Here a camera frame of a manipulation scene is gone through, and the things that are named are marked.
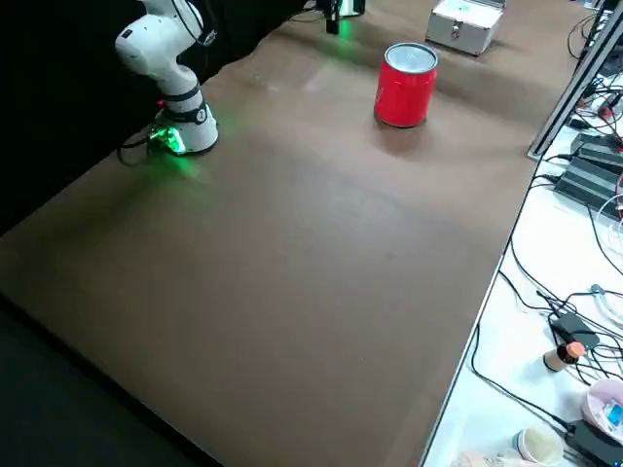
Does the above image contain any red push-button trash can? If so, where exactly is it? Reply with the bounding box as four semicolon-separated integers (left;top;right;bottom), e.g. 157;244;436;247
373;42;439;129

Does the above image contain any silver aluminium case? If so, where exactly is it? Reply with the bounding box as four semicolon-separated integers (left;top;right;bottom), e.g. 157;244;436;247
424;0;507;58

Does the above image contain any black power adapter brick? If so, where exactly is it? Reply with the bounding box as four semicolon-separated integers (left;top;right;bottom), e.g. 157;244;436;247
554;155;623;208
569;130;623;164

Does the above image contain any small black charger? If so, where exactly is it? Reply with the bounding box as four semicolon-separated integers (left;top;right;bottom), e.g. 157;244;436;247
548;312;601;349

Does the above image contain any small bottle with orange cap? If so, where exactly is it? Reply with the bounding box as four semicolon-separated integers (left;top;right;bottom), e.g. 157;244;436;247
542;340;585;374

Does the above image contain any white round cup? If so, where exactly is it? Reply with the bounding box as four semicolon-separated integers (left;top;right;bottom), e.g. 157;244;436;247
512;423;567;463

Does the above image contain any black power supply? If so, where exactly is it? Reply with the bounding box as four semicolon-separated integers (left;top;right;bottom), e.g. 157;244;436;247
564;418;623;467

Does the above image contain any arm cable with connector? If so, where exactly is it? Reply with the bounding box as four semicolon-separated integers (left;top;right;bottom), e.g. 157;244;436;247
169;0;218;48

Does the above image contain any aluminium frame post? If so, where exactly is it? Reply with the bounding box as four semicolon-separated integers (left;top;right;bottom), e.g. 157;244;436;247
527;7;623;160

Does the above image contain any black base cable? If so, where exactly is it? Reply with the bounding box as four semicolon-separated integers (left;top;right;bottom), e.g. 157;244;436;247
116;130;162;168

